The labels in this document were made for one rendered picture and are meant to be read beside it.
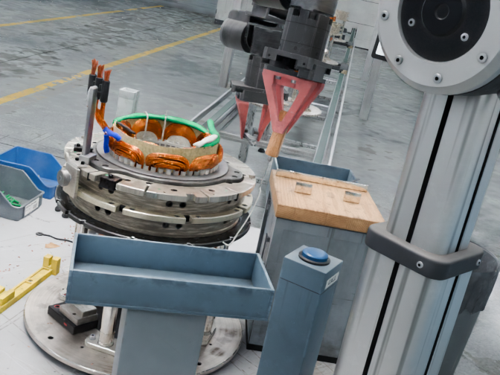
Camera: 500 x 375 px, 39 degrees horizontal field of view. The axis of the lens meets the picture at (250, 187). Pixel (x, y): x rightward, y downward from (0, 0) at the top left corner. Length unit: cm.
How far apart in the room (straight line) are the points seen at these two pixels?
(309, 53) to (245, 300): 31
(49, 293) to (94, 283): 49
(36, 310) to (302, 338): 47
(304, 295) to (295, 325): 5
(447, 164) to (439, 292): 14
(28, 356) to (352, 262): 56
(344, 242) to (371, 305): 38
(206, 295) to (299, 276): 23
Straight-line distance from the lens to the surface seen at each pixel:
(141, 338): 90
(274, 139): 89
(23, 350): 121
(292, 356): 111
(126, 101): 124
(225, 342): 126
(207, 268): 96
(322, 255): 106
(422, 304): 81
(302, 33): 87
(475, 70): 69
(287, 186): 128
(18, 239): 158
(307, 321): 107
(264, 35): 124
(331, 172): 149
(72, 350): 118
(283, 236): 120
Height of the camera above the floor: 144
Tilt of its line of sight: 18 degrees down
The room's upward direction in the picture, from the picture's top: 12 degrees clockwise
